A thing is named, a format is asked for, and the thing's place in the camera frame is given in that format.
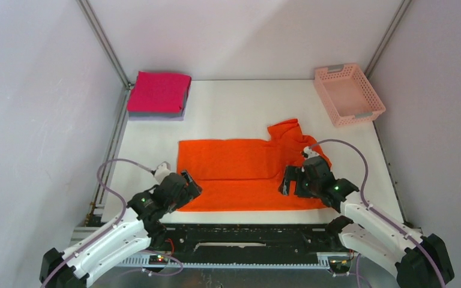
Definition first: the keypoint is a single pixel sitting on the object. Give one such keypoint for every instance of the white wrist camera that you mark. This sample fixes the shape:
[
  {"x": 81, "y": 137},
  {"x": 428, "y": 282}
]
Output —
[
  {"x": 162, "y": 170},
  {"x": 308, "y": 152}
]

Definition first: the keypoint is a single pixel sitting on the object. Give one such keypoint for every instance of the right controller board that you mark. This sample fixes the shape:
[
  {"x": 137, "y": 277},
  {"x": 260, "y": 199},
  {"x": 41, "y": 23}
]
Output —
[{"x": 340, "y": 266}]

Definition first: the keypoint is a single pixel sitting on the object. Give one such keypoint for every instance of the left controller board with leds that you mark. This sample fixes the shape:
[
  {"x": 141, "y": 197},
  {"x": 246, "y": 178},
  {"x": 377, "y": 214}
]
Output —
[{"x": 158, "y": 260}]

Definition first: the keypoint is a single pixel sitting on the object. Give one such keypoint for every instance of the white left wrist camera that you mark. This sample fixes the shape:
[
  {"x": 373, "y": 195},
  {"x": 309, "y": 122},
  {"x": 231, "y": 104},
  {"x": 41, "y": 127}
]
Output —
[{"x": 162, "y": 170}]

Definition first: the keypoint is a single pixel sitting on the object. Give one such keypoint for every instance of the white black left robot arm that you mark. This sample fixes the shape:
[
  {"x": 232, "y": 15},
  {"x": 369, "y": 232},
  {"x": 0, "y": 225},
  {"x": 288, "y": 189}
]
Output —
[{"x": 136, "y": 228}]

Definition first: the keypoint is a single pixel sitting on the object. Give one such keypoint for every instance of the aluminium frame rail front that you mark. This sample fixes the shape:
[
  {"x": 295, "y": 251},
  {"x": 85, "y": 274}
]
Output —
[{"x": 413, "y": 259}]

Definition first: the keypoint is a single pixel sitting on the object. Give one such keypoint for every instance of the pink plastic basket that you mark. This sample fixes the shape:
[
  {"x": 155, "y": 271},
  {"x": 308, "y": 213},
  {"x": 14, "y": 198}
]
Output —
[{"x": 347, "y": 95}]

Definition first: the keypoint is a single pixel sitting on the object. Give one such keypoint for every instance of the folded magenta t shirt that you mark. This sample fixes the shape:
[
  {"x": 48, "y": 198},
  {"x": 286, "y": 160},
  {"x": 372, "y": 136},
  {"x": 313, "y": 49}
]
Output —
[{"x": 150, "y": 79}]

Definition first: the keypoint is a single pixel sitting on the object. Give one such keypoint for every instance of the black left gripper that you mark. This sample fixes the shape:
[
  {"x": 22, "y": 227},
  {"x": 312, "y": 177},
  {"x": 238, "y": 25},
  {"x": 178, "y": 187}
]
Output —
[{"x": 190, "y": 191}]

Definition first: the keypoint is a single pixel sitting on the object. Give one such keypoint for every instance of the orange t shirt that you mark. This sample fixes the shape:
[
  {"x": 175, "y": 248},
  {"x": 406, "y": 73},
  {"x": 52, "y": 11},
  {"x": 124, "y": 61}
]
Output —
[{"x": 245, "y": 174}]

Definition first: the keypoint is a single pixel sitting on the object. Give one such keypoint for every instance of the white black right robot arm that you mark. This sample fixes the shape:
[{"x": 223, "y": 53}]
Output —
[{"x": 413, "y": 259}]

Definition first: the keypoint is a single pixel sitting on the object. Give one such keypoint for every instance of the right aluminium corner post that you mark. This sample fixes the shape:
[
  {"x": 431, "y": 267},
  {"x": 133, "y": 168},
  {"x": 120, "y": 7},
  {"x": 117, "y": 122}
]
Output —
[{"x": 387, "y": 36}]

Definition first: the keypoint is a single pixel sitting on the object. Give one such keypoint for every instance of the left aluminium corner post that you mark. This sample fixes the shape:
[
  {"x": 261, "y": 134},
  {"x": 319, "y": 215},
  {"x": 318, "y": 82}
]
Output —
[{"x": 101, "y": 36}]

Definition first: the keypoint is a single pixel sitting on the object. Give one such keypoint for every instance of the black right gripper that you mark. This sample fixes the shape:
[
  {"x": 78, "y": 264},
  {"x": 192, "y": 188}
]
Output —
[{"x": 293, "y": 173}]

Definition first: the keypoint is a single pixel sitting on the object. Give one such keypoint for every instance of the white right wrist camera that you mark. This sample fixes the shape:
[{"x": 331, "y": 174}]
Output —
[{"x": 308, "y": 152}]

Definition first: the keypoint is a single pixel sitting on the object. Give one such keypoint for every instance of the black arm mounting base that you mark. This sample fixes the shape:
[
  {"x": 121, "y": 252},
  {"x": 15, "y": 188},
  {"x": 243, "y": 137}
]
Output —
[{"x": 250, "y": 244}]

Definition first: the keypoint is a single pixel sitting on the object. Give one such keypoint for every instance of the aluminium corner post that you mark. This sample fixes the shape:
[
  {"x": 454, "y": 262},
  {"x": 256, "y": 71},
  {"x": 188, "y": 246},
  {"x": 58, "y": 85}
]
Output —
[
  {"x": 387, "y": 36},
  {"x": 101, "y": 36}
]

